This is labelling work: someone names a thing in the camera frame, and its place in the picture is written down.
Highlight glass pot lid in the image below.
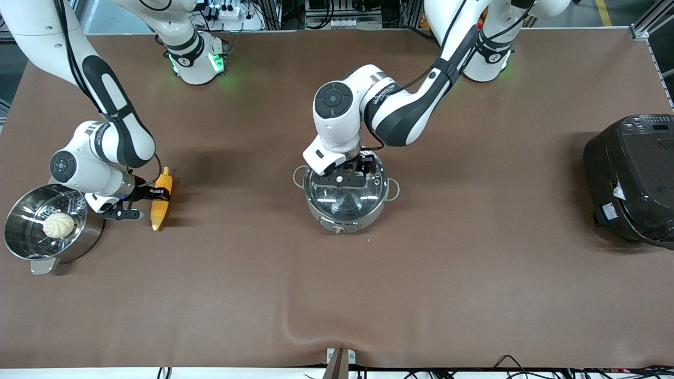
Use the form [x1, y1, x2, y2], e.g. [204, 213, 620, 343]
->
[304, 150, 389, 221]

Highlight black rice cooker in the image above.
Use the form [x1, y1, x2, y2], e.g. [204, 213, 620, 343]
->
[583, 114, 674, 249]

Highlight metal bracket at mat edge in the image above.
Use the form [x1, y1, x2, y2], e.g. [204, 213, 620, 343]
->
[322, 347, 357, 379]

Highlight yellow corn cob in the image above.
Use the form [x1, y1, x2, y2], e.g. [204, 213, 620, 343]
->
[151, 167, 173, 232]

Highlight stainless steel steamer pot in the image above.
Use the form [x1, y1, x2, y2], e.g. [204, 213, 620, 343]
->
[4, 178, 105, 275]

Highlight white power strip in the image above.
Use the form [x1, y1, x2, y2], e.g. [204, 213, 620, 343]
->
[203, 0, 265, 31]

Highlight brown table mat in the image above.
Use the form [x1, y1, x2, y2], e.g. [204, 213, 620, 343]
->
[0, 29, 674, 369]

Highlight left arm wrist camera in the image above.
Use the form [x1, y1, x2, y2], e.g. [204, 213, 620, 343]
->
[311, 172, 370, 189]

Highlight white steamed bun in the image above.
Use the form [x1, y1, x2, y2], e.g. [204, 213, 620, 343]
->
[43, 213, 76, 239]

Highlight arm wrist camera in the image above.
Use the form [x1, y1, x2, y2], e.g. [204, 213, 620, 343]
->
[311, 172, 370, 189]
[100, 208, 146, 221]

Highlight black floor cables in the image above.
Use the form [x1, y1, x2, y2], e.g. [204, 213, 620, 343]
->
[490, 355, 674, 379]

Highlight aluminium frame post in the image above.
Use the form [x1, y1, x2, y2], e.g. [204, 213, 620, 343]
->
[629, 0, 674, 41]

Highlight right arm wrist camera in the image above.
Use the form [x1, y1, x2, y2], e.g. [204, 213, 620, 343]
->
[100, 208, 146, 221]

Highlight silver electric cooking pot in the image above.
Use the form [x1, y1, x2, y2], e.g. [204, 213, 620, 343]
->
[293, 150, 400, 235]

